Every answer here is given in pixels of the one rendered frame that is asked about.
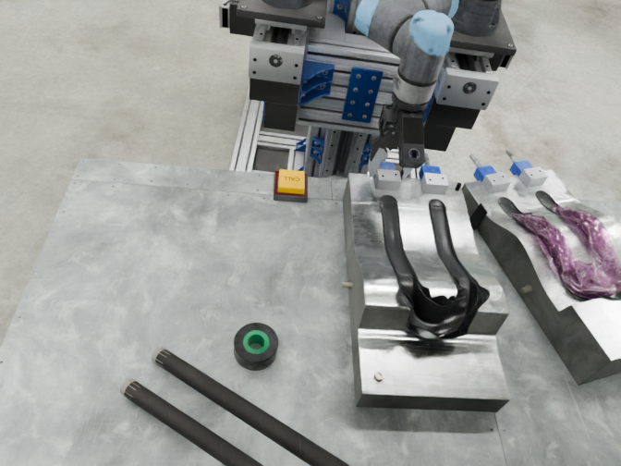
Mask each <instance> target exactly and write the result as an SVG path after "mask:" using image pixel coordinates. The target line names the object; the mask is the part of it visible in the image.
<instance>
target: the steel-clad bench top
mask: <svg viewBox="0 0 621 466"><path fill-rule="evenodd" d="M346 184H347V180H345V179H333V178H312V177H308V201H307V202H284V201H274V174H266V173H255V172H244V171H233V170H222V169H211V168H199V167H187V166H166V165H155V164H144V163H132V162H120V161H109V160H98V159H87V158H80V159H79V162H78V165H77V167H76V169H75V172H74V174H73V176H72V179H71V180H70V183H69V185H68V187H67V191H66V194H65V196H64V198H63V201H62V202H61V204H60V207H59V209H58V212H57V214H56V216H55V220H54V222H53V224H52V226H51V229H50V231H49V233H48V236H47V238H46V241H45V243H44V244H43V248H42V250H41V253H40V255H39V258H38V260H37V262H36V265H35V266H34V269H33V271H32V273H31V276H30V279H29V282H28V284H27V287H26V288H25V290H24V293H23V295H22V298H21V300H20V302H19V305H18V307H17V310H16V312H15V315H14V317H13V319H12V322H11V324H10V327H9V328H8V330H7V333H6V336H5V339H4V341H3V344H2V346H1V348H0V466H225V465H224V464H223V463H221V462H220V461H218V460H216V459H215V458H214V457H212V456H211V455H209V454H208V453H206V452H205V451H203V450H202V449H200V448H199V447H197V446H196V445H194V444H193V443H191V442H190V441H188V440H187V439H186V438H185V437H184V436H182V435H180V434H179V433H177V432H176V431H174V430H173V429H171V428H170V427H168V426H167V425H166V424H164V423H162V422H161V421H159V420H158V419H156V418H155V417H153V416H152V415H151V414H149V413H148V412H147V411H145V410H144V409H142V408H141V407H139V406H138V405H137V404H135V403H134V402H132V401H131V400H129V399H127V398H126V397H125V396H123V395H122V394H120V388H121V386H122V385H123V383H124V382H125V381H126V380H128V379H129V378H132V379H134V380H135V381H137V382H138V383H140V384H141V385H143V386H145V387H146V388H148V389H149V390H151V391H152V392H153V393H155V394H156V395H158V396H159V397H161V398H162V399H164V400H166V401H167V402H169V403H170V404H172V405H173V406H175V407H176V408H178V409H179V410H181V411H183V412H184V413H186V414H187V415H188V416H189V417H191V418H192V419H194V420H195V421H197V422H198V423H200V424H202V425H203V426H205V427H206V428H208V429H209V430H211V431H212V432H214V433H216V434H217V435H219V436H221V437H222V438H223V439H224V440H226V441H227V442H229V443H230V444H232V445H233V446H235V447H236V448H238V449H240V450H241V451H243V452H244V453H246V454H247V455H249V456H250V457H252V458H253V459H255V460H256V461H258V462H259V463H260V464H262V465H263V466H310V465H309V464H308V463H306V462H305V461H303V460H301V459H299V458H298V457H296V456H295V455H293V454H292V453H290V452H289V451H287V450H286V449H284V448H282V447H281V446H279V445H278V444H276V443H275V442H274V441H273V440H271V439H270V438H268V437H267V436H265V435H263V434H261V433H260V432H258V431H257V430H255V429H254V428H252V427H251V426H249V425H248V424H246V423H244V422H243V421H241V420H240V419H239V418H238V417H236V416H235V415H233V414H232V413H230V412H229V411H226V410H225V409H223V408H222V407H220V406H219V405H217V404H216V403H214V402H213V401H211V400H210V399H208V398H206V397H205V396H203V394H201V393H200V392H198V391H197V390H195V389H194V388H192V387H191V386H188V385H187V384H185V383H184V382H182V381H181V380H179V379H178V378H176V377H175V376H173V375H172V374H170V373H169V372H167V371H166V370H165V369H163V368H162V367H160V366H159V365H157V364H156V363H154V362H153V361H152V354H153V353H154V351H155V350H156V349H158V348H160V347H163V348H165V349H166V350H169V351H170V352H172V353H173V354H175V355H176V356H177V357H179V358H180V359H182V360H184V361H185V362H187V363H189V364H190V365H192V366H194V367H195V368H197V369H198V370H200V371H202V372H203V373H205V374H207V375H209V376H210V377H211V378H212V379H214V380H215V381H217V382H219V383H220V384H222V385H223V386H226V387H227V388H229V389H230V390H232V391H233V392H235V393H237V394H238V395H240V396H241V397H242V398H244V399H246V400H247V401H249V402H250V403H252V404H254V405H255V406H257V407H258V408H260V409H262V410H263V411H265V412H267V413H269V414H270V415H272V416H273V417H275V419H277V420H279V421H280V422H282V423H284V424H286V425H287V426H289V427H290V428H292V429H293V430H295V431H297V432H298V433H300V434H301V435H304V436H305V437H307V438H308V439H309V440H311V441H312V442H314V443H315V444H317V445H318V446H320V447H322V448H324V449H325V450H327V451H329V452H330V453H332V454H333V455H335V456H336V457H338V458H339V459H341V460H342V461H344V462H345V463H347V464H348V465H350V466H621V373H619V374H614V375H610V376H607V377H605V378H602V379H598V380H595V381H592V382H589V383H586V384H583V385H580V386H578V384H577V382H576V381H575V379H574V378H573V376H572V375H571V373H570V372H569V371H568V370H567V368H566V366H565V364H564V363H563V361H562V360H561V358H560V357H559V355H558V354H557V352H556V351H555V349H554V347H553V345H552V344H551V342H550V341H549V339H548V338H547V336H546V335H545V334H544V333H543V331H542V329H541V327H540V326H539V324H538V323H537V321H536V320H535V318H534V317H533V315H532V314H531V312H530V310H529V308H528V307H527V305H526V304H525V302H524V301H523V300H522V299H521V297H520V296H519V294H518V292H517V291H516V289H515V287H514V286H513V284H512V283H511V281H510V280H509V278H508V277H507V275H506V274H505V272H504V270H503V268H502V267H501V265H500V264H499V263H498V262H497V260H496V259H495V257H494V256H493V254H492V252H491V250H490V249H489V247H488V246H487V244H486V243H485V241H484V240H483V238H482V237H481V235H480V233H479V231H478V230H477V228H476V229H475V230H473V229H472V228H471V229H472V233H473V237H474V241H475V245H476V248H477V252H478V254H479V256H480V258H481V260H482V262H483V263H484V264H485V266H486V267H487V268H488V269H489V270H490V271H491V273H492V274H493V275H494V276H495V278H496V279H497V280H498V282H499V284H500V285H501V287H502V289H503V292H504V294H505V300H506V305H507V309H508V312H509V315H508V316H507V318H506V319H505V321H504V323H503V325H502V326H501V328H500V329H499V331H498V332H497V334H496V336H495V338H496V347H497V351H498V354H499V358H500V362H501V365H502V369H503V372H504V376H505V382H506V386H507V389H508V393H509V397H510V400H509V401H508V402H507V403H506V405H505V406H504V407H502V408H501V409H500V410H499V411H498V412H487V411H440V410H416V409H392V408H368V407H356V400H355V387H354V372H353V357H352V343H351V328H350V313H349V299H348V288H342V282H347V257H346V242H345V228H344V213H343V197H344V193H345V188H346ZM331 185H332V188H331ZM250 323H263V324H266V325H268V326H270V327H271V328H272V329H273V330H274V332H275V333H276V334H277V337H278V349H277V355H276V358H275V360H274V362H273V363H272V364H271V365H270V366H269V367H267V368H265V369H263V370H260V371H251V370H248V369H245V368H243V367H242V366H241V365H240V364H238V362H237V360H236V358H235V355H234V338H235V335H236V333H237V331H238V330H239V329H240V328H241V327H242V326H244V325H247V324H250Z"/></svg>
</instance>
